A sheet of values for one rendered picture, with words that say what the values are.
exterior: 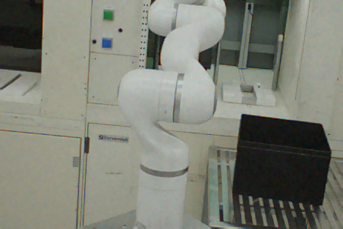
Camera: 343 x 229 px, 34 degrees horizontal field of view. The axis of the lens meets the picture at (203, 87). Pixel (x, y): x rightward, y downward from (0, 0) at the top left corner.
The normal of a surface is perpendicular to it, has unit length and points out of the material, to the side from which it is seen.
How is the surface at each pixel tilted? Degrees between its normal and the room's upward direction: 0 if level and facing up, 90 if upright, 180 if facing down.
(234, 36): 90
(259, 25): 90
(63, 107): 90
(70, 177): 90
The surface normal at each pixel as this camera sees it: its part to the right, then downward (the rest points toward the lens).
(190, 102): -0.04, 0.07
